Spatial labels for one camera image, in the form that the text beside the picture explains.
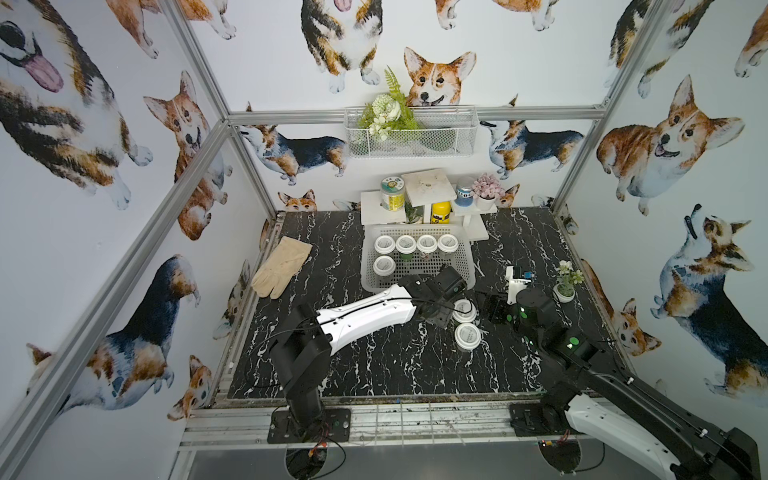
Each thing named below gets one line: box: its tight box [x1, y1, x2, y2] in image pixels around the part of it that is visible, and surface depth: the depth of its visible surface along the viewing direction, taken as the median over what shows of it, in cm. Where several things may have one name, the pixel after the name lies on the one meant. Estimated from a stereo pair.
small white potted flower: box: [552, 260, 585, 303], surface depth 94 cm
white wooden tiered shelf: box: [360, 168, 499, 242], surface depth 102 cm
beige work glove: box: [251, 236, 313, 300], surface depth 106 cm
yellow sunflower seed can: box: [380, 176, 406, 212], surface depth 99 cm
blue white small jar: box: [455, 178, 474, 207], surface depth 100 cm
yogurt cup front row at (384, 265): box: [372, 255, 396, 277], surface depth 98 cm
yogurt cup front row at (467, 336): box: [454, 322, 481, 350], surface depth 83 cm
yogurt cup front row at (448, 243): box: [437, 234, 459, 253], surface depth 105 cm
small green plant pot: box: [403, 200, 425, 224], surface depth 112 cm
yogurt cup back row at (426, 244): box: [416, 234, 438, 259], surface depth 103 cm
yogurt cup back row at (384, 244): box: [374, 235, 396, 254], surface depth 103 cm
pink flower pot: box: [471, 173, 506, 211], surface depth 97 cm
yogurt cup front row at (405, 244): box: [395, 235, 417, 254], surface depth 103 cm
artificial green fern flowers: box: [357, 65, 420, 141], surface depth 82 cm
